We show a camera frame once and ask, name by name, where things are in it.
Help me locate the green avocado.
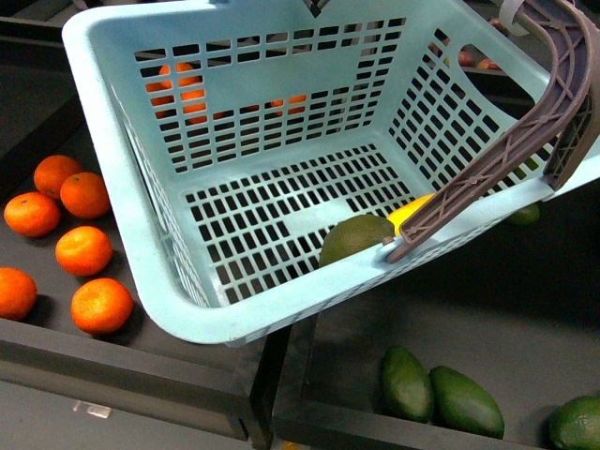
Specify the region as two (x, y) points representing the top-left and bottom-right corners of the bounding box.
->
(319, 214), (395, 267)
(548, 396), (599, 450)
(428, 366), (505, 439)
(504, 203), (541, 226)
(381, 346), (434, 423)

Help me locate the yellow mango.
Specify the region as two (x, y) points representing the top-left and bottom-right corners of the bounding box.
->
(387, 193), (434, 235)

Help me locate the light blue plastic basket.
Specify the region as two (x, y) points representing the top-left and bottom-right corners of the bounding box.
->
(61, 0), (600, 348)

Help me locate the brown basket handle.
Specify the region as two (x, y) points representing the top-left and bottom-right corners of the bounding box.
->
(386, 1), (599, 263)

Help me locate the green avocado behind basket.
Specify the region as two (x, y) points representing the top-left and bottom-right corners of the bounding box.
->
(504, 203), (541, 226)

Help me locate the black produce tray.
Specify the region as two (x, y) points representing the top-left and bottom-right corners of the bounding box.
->
(1, 14), (599, 449)

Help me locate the orange tangerine front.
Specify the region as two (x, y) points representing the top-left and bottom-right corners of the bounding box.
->
(70, 277), (134, 335)

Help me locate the orange tangerine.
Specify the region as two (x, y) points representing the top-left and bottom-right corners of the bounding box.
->
(4, 192), (61, 238)
(60, 172), (111, 219)
(34, 155), (84, 200)
(70, 277), (134, 335)
(54, 226), (113, 277)
(1, 267), (38, 321)

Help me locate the orange tangerine middle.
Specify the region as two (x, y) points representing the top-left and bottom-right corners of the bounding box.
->
(54, 226), (113, 277)

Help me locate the orange tangerine back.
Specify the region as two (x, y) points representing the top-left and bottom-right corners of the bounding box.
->
(34, 155), (84, 200)

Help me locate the orange tangerine far left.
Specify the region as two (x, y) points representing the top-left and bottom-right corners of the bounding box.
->
(1, 267), (38, 321)

